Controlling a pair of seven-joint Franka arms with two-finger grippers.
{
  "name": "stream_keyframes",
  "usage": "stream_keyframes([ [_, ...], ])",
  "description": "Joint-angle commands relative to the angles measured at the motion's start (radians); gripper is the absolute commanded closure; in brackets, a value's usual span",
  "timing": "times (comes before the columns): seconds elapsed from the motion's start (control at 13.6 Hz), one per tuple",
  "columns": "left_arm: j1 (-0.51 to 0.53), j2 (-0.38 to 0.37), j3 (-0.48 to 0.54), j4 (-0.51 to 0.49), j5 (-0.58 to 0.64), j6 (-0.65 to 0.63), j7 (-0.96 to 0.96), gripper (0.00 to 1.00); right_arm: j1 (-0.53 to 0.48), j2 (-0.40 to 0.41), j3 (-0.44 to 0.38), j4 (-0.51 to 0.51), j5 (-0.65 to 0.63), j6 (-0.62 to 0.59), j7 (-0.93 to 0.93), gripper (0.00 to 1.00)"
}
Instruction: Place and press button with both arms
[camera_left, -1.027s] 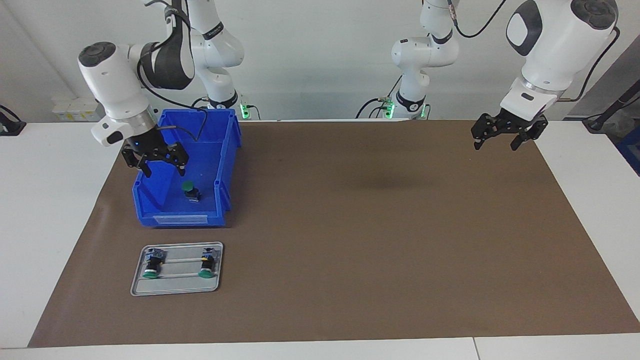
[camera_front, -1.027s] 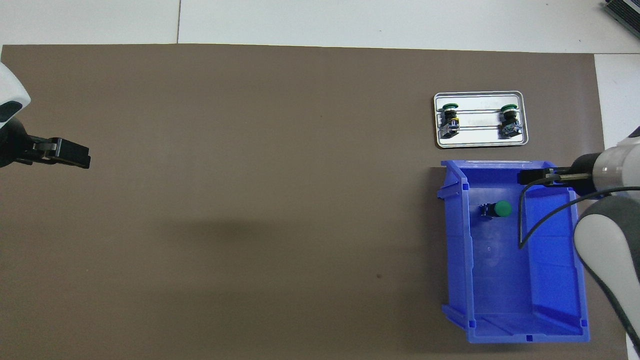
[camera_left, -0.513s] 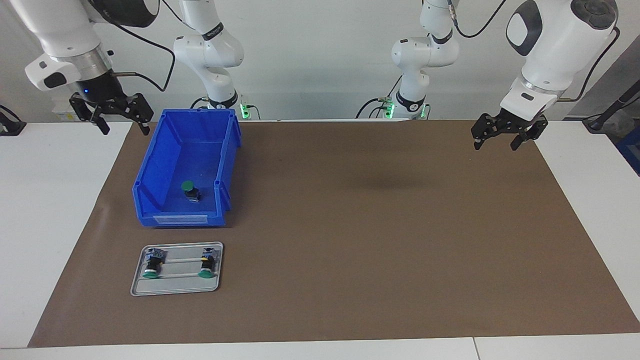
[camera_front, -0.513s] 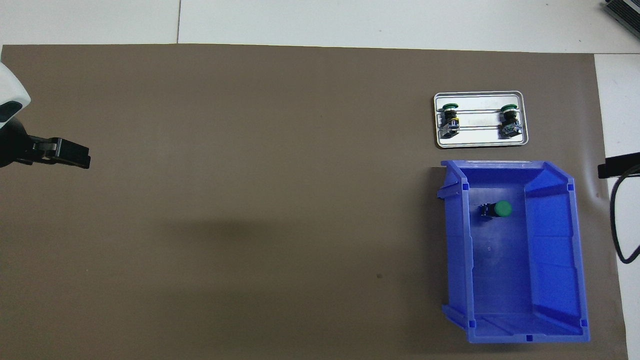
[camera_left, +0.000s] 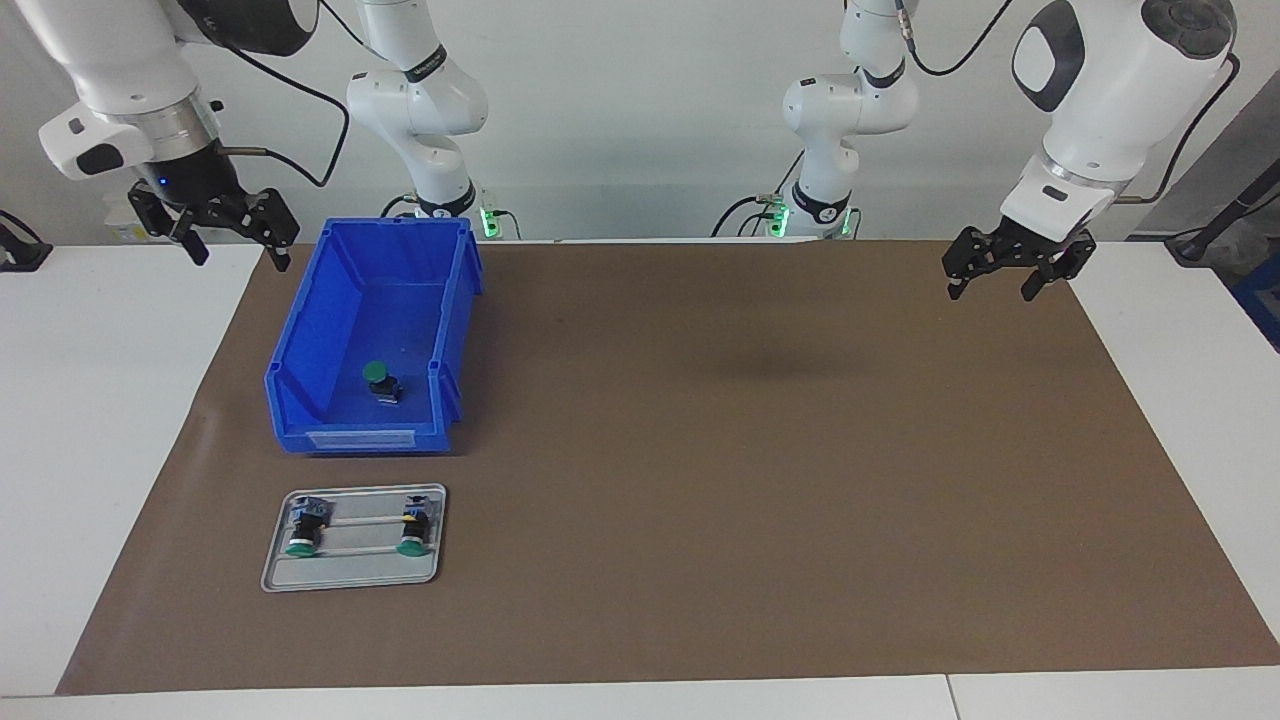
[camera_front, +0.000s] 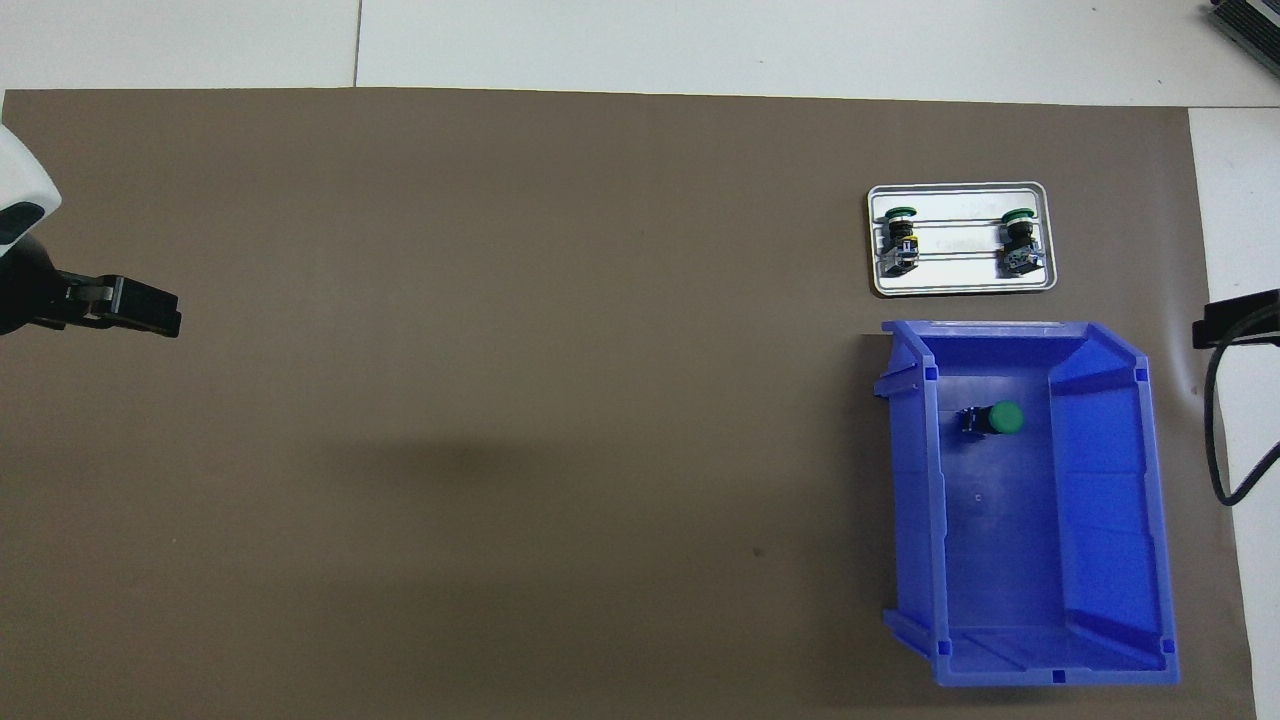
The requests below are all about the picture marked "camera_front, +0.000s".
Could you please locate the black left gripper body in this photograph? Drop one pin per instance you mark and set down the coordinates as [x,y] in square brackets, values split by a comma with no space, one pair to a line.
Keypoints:
[25,290]

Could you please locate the green push button switch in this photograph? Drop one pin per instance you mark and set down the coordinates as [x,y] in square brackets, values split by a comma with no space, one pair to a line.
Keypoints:
[900,240]
[1020,240]
[1003,419]

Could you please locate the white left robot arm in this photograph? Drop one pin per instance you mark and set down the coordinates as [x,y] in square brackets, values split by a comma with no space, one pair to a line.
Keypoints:
[20,175]

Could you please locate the grey metal tray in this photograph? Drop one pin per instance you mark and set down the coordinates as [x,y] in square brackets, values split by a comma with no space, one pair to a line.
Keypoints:
[960,280]

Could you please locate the grey ribbed device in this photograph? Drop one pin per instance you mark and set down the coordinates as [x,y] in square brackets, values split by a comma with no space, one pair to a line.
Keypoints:
[1250,25]

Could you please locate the blue plastic storage bin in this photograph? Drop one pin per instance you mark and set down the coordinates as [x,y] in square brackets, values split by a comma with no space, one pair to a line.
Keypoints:
[1000,540]

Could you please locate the brown table mat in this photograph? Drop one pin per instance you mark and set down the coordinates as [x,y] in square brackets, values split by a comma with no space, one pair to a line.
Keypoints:
[500,400]

